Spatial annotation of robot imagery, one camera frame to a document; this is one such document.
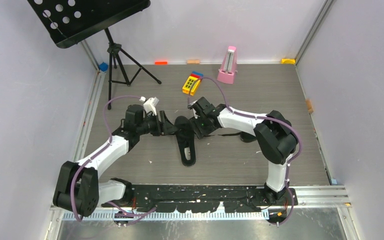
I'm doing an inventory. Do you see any black canvas shoe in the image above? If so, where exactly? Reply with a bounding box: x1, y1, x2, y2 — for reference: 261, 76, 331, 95
220, 131, 257, 143
174, 116, 196, 167

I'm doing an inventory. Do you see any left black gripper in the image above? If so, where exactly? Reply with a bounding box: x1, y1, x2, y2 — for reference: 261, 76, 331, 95
137, 111, 177, 137

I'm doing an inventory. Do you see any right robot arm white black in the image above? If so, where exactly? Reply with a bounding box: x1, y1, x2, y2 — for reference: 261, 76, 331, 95
188, 97, 299, 205

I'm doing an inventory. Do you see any tan wooden block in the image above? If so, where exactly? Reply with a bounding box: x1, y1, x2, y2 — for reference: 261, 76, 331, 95
186, 59, 200, 65

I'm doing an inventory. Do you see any pink metronome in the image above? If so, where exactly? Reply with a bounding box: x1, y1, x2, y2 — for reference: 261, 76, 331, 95
217, 46, 237, 85

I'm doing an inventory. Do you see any orange block at wall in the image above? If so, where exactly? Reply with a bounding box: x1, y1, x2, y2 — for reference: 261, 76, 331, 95
154, 61, 168, 65

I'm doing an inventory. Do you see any yellow toy brick block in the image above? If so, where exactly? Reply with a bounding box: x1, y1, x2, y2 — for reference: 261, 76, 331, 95
182, 71, 204, 96

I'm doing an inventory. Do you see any blue corner block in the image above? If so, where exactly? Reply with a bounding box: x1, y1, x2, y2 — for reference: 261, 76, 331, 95
99, 62, 109, 72

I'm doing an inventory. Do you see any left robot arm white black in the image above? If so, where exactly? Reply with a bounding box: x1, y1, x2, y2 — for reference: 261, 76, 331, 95
53, 104, 188, 222

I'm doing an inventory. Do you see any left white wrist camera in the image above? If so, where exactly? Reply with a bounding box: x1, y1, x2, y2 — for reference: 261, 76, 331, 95
139, 96, 159, 116

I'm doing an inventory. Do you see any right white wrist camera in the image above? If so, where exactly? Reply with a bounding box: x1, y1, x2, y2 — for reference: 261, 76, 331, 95
187, 102, 199, 119

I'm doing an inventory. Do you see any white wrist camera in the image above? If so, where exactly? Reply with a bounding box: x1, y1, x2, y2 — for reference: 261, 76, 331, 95
187, 102, 199, 119
139, 96, 159, 116

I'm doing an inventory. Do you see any yellow corner block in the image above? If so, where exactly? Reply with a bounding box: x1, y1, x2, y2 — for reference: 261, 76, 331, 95
280, 58, 296, 65

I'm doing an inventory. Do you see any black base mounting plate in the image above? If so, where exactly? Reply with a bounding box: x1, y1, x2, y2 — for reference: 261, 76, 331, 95
113, 184, 298, 213

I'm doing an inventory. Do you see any black music stand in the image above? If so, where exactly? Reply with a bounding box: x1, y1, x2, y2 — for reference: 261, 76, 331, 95
27, 0, 162, 111

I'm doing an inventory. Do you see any wooden block right edge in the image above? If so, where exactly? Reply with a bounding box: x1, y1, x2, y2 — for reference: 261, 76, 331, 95
305, 99, 314, 114

